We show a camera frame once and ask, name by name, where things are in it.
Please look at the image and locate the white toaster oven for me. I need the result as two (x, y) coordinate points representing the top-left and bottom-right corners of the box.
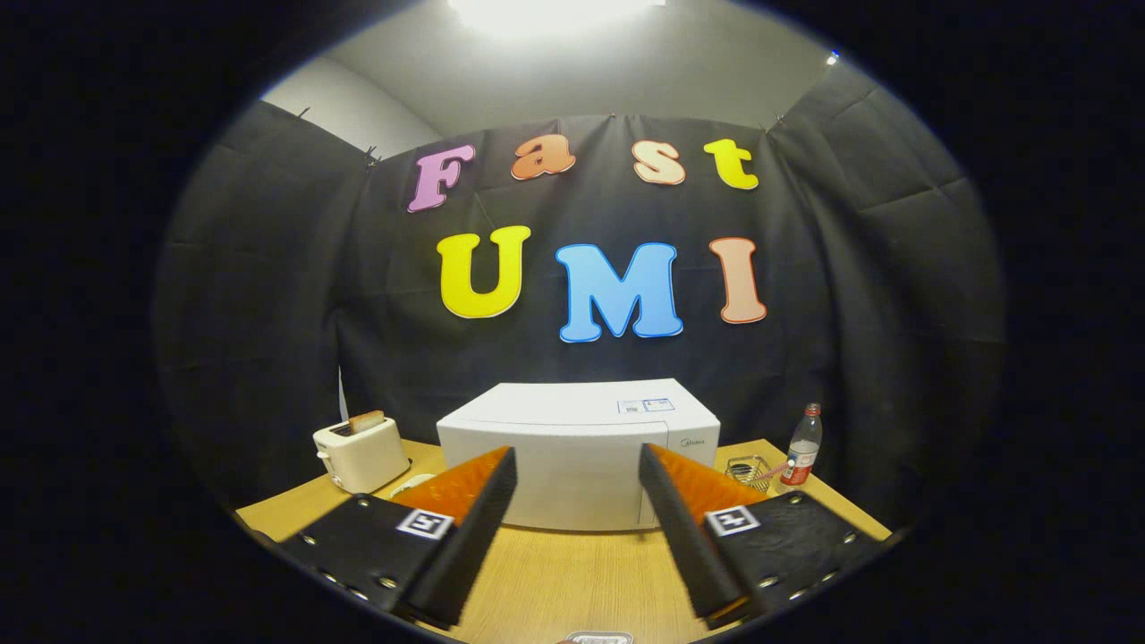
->
(436, 380), (722, 533)

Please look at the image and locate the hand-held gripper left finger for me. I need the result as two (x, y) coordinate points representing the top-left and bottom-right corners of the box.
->
(279, 445), (519, 630)

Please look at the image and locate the white pop-up toaster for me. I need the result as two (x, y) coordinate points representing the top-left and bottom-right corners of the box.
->
(312, 416), (412, 495)

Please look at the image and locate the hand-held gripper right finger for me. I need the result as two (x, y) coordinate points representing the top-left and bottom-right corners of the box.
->
(638, 442), (882, 630)

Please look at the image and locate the black backdrop cloth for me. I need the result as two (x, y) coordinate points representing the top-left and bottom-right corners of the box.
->
(152, 63), (1007, 529)

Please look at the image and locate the plastic bottle red label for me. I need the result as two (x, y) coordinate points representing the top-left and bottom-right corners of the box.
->
(780, 402), (823, 487)

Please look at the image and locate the wire mesh basket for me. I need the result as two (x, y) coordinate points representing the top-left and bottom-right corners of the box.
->
(725, 454), (775, 495)

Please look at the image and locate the large ceiling light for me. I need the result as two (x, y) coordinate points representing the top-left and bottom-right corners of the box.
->
(447, 0), (667, 37)

